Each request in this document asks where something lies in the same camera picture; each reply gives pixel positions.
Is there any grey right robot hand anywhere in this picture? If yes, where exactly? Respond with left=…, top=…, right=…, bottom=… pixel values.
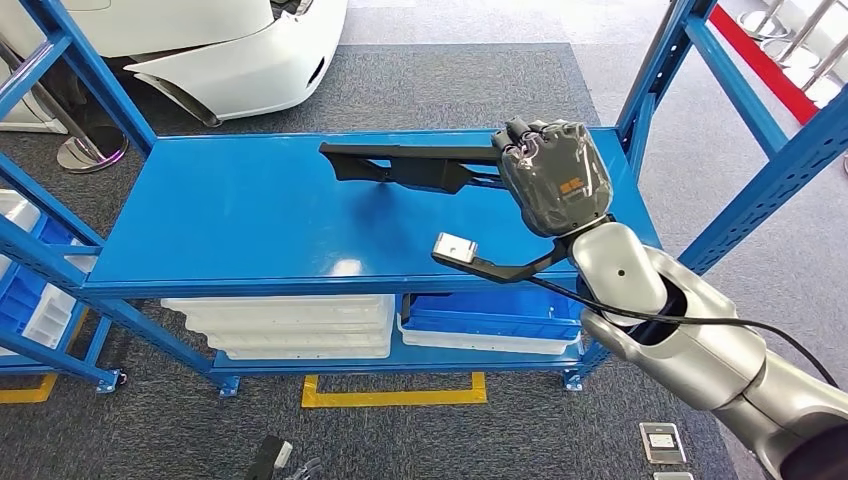
left=491, top=116, right=615, bottom=238

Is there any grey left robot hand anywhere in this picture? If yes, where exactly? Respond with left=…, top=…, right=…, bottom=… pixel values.
left=284, top=457, right=324, bottom=480

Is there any black plastic plate frame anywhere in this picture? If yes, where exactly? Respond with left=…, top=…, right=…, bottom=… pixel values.
left=318, top=140, right=515, bottom=195

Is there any blue metal shelf rack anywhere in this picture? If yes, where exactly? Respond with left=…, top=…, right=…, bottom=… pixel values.
left=0, top=0, right=848, bottom=401
left=0, top=185, right=128, bottom=399

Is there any yellow floor tape outline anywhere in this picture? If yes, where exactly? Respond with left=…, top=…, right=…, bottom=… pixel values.
left=0, top=376, right=60, bottom=407
left=301, top=372, right=488, bottom=409

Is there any white plastic tray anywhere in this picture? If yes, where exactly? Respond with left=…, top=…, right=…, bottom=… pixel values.
left=221, top=345, right=393, bottom=363
left=201, top=329, right=397, bottom=351
left=182, top=311, right=397, bottom=335
left=160, top=296, right=397, bottom=317
left=396, top=314, right=583, bottom=357

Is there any red floor strip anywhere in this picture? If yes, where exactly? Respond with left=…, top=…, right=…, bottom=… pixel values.
left=707, top=5, right=819, bottom=126

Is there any steel floor socket outlet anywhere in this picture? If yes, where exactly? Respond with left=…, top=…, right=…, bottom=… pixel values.
left=639, top=422, right=688, bottom=466

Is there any white storage bin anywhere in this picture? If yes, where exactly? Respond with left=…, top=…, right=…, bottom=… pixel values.
left=66, top=239, right=101, bottom=276
left=23, top=284, right=77, bottom=352
left=0, top=192, right=42, bottom=234

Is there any blue storage bin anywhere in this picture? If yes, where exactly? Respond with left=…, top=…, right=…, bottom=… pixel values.
left=0, top=221, right=84, bottom=339

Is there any white car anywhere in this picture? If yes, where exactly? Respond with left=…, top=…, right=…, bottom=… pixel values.
left=0, top=0, right=349, bottom=137

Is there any black left camera bracket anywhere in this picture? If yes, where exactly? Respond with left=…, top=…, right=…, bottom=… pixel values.
left=245, top=435, right=286, bottom=480

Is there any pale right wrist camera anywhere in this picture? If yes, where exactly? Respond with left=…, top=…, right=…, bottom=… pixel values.
left=431, top=232, right=479, bottom=265

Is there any black camera cable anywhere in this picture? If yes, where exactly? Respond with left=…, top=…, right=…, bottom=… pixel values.
left=526, top=274, right=841, bottom=389

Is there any chrome stanchion post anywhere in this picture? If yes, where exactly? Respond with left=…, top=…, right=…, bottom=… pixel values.
left=0, top=36, right=130, bottom=177
left=760, top=0, right=839, bottom=72
left=791, top=36, right=848, bottom=111
left=736, top=0, right=796, bottom=42

